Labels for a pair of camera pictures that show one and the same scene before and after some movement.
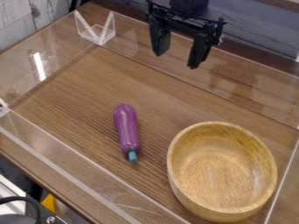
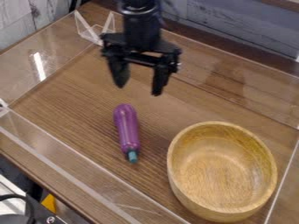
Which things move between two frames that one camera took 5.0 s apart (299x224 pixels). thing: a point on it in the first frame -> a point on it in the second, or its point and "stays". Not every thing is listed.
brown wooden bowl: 221,171 stays
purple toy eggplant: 128,129 stays
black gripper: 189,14 -> 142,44
